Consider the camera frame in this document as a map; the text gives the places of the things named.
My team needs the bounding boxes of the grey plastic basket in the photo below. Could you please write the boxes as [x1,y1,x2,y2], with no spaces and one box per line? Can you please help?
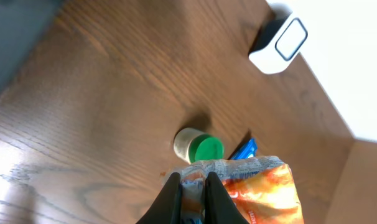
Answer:
[0,0,64,94]

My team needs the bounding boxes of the green lid seasoning jar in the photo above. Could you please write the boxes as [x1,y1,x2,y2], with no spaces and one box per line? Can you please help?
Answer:
[173,128,225,164]

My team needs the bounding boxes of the orange snack packet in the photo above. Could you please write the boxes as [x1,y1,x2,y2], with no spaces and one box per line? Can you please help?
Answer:
[162,156,304,224]

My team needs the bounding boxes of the white barcode scanner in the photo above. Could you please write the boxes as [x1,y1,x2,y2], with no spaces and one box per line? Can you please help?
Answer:
[248,13,309,75]

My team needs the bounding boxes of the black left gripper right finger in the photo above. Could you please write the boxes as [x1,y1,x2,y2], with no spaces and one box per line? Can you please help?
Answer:
[205,172,248,224]

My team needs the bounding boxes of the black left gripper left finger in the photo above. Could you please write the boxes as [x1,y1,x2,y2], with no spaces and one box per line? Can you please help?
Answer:
[137,172,182,224]

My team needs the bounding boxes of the blue Oreo cookie pack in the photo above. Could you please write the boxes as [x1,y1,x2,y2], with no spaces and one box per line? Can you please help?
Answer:
[230,138,258,160]

